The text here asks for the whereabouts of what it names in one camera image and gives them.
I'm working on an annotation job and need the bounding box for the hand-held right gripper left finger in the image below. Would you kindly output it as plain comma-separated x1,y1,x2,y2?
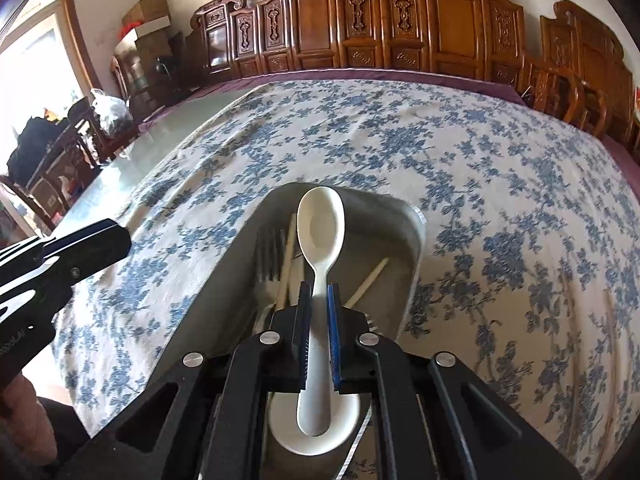
55,282,312,480

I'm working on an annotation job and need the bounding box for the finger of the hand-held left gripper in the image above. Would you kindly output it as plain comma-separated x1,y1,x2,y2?
50,219,123,250
45,230,132,285

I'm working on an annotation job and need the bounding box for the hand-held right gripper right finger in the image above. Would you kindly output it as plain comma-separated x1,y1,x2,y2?
327,282,583,480

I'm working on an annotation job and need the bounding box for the cream chopstick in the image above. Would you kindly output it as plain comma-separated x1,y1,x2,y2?
345,257,390,311
279,214,299,311

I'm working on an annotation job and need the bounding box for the metal tray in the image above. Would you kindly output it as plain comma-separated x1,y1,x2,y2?
165,182,427,480

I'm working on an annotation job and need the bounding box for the person's left forearm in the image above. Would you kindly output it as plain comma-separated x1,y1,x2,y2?
0,374,57,467

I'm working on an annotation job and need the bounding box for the wooden chair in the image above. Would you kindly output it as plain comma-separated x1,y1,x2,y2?
0,109,103,233

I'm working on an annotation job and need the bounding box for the black bag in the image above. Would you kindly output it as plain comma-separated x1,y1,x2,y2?
7,115,68,177

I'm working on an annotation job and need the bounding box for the white plastic bag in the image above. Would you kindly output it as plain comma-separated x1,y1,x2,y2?
90,89,134,137

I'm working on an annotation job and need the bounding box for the person's dark clothing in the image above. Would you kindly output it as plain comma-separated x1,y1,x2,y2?
35,395,95,463

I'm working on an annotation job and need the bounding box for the stack of cardboard boxes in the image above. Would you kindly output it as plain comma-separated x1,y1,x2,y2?
117,0,175,57

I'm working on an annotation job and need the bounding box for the blue floral tablecloth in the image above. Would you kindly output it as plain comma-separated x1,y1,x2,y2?
50,79,640,480

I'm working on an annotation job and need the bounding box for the purple sofa cushion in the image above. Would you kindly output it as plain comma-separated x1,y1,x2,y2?
187,66,526,107

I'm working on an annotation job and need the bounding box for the long carved wooden sofa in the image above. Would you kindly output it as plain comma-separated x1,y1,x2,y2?
192,0,532,97

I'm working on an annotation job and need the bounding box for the purple armchair cushion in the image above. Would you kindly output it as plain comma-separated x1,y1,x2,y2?
600,132,640,188

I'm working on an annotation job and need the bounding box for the carved wooden armchair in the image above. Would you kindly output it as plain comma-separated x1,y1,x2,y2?
520,0,640,148

